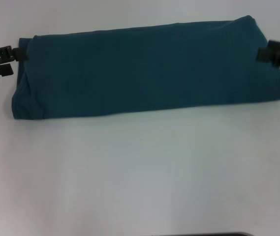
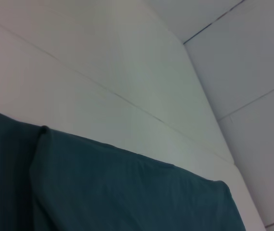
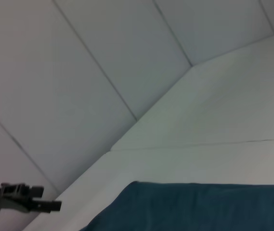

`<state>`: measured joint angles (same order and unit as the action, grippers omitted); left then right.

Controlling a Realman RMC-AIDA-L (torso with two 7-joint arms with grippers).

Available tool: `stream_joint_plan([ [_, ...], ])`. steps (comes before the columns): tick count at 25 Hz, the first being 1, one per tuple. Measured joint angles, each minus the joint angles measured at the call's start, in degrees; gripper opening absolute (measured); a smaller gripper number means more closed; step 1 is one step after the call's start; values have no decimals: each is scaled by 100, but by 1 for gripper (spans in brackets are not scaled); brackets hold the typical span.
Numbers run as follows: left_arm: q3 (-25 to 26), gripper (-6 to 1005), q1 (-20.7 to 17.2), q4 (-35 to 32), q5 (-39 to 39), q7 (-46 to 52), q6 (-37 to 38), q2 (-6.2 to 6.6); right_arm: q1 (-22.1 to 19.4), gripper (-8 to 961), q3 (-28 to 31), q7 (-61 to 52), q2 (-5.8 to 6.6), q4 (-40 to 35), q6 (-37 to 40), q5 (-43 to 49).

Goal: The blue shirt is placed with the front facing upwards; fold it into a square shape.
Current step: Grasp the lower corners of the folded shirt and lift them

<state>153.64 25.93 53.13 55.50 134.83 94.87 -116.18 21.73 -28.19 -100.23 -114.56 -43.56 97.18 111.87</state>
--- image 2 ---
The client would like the teal T-shirt with FREE print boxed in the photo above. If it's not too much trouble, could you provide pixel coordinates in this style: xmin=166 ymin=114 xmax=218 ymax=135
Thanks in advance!
xmin=0 ymin=111 xmax=247 ymax=231

